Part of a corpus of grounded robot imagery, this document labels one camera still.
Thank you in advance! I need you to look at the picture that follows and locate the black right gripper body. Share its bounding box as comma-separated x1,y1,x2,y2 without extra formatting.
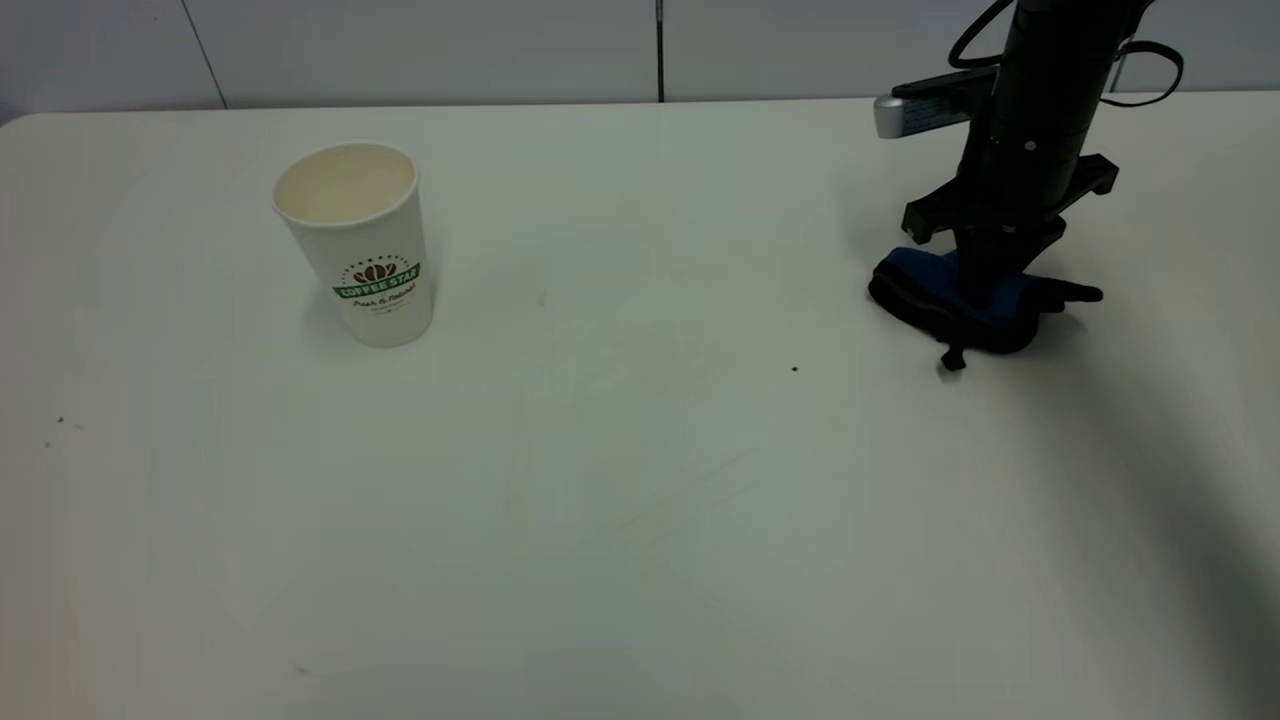
901,100,1120,246

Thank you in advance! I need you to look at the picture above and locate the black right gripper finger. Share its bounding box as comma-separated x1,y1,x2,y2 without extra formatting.
998,222,1067,306
953,228,1003,309

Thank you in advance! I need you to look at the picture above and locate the blue cloth with black trim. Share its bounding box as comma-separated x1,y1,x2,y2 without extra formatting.
867,247,1105,374

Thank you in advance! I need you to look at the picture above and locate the white paper coffee cup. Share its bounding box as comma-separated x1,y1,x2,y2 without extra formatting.
272,143,436,349

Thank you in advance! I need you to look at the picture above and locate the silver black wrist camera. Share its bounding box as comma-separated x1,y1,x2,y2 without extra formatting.
873,69,1003,140

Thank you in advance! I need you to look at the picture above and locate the black camera cable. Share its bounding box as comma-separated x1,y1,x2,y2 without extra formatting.
947,0,1015,71

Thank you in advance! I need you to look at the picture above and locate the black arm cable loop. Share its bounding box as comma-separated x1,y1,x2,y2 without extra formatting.
1098,38,1187,110

